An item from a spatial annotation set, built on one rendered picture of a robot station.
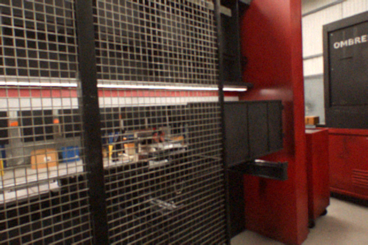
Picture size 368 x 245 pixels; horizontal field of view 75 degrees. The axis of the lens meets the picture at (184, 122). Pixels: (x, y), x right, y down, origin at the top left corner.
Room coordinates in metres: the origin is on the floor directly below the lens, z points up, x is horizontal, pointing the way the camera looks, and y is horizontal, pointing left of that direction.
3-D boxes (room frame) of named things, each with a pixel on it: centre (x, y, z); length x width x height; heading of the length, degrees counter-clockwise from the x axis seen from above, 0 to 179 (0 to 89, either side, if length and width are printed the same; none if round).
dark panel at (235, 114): (1.74, -0.44, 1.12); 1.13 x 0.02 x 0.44; 133
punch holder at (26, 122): (1.30, 0.80, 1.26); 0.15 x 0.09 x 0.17; 133
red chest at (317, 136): (2.71, -1.26, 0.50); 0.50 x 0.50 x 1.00; 43
